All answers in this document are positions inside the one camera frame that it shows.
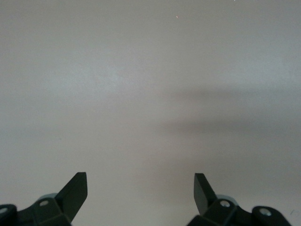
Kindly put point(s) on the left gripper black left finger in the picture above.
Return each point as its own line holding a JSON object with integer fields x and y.
{"x": 68, "y": 200}

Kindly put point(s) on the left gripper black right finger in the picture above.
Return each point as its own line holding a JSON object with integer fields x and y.
{"x": 204, "y": 197}

